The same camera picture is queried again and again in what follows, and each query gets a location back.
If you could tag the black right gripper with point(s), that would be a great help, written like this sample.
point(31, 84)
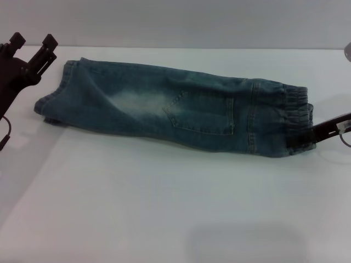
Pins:
point(331, 127)

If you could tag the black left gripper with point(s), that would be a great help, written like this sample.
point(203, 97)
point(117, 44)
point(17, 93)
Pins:
point(12, 79)

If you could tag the blue denim shorts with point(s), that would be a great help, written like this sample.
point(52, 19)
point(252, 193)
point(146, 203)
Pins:
point(170, 109)

